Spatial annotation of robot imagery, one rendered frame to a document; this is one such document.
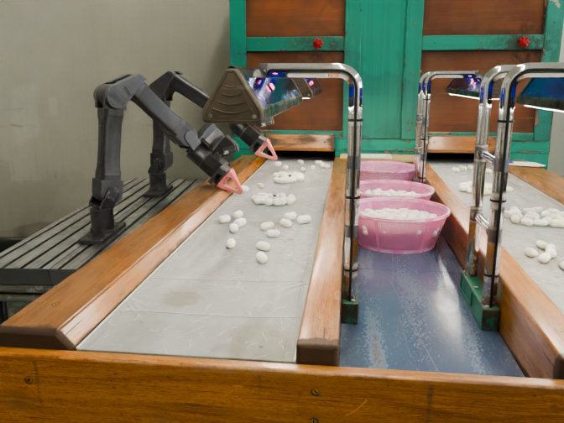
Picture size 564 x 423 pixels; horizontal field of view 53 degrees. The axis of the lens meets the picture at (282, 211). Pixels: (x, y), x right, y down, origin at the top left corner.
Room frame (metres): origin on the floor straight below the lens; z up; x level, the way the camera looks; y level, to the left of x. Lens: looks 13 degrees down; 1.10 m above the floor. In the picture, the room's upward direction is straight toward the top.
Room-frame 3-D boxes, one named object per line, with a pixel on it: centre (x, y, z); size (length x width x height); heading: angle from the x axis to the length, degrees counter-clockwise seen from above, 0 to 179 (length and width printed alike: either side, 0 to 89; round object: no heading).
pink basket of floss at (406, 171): (2.14, -0.39, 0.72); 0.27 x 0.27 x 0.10
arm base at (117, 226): (1.52, 0.50, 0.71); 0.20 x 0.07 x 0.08; 177
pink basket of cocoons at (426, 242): (1.42, -0.30, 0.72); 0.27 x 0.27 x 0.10
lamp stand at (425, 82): (1.94, -0.56, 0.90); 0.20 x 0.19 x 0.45; 173
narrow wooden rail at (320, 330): (1.56, -0.15, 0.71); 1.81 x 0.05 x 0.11; 173
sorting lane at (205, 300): (1.58, 0.02, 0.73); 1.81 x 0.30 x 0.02; 173
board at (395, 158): (2.35, -0.41, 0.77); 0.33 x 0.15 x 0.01; 83
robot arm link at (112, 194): (1.53, 0.50, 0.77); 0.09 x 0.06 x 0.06; 40
